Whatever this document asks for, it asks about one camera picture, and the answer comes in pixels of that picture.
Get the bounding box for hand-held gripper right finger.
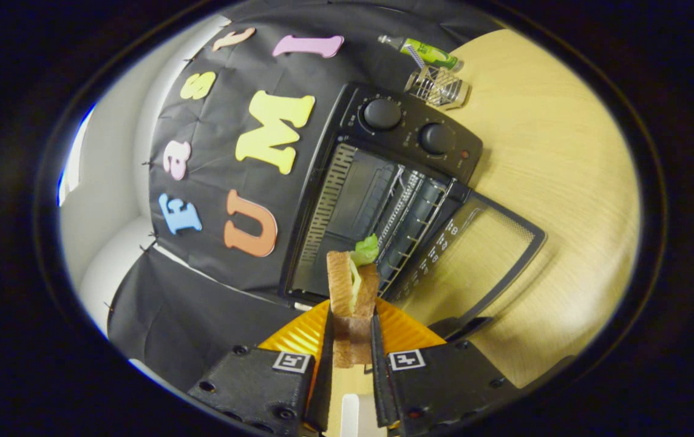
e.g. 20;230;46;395
371;297;520;437

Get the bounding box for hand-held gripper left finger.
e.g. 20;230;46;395
188;299;335;437

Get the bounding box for toast sandwich with lettuce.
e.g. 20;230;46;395
326;234;381;369

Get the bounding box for black toaster oven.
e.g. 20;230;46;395
278;82;546;340

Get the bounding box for green drink bottle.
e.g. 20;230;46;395
377;35;464;72

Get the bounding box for wire mesh basket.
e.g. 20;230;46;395
404;65;470;111

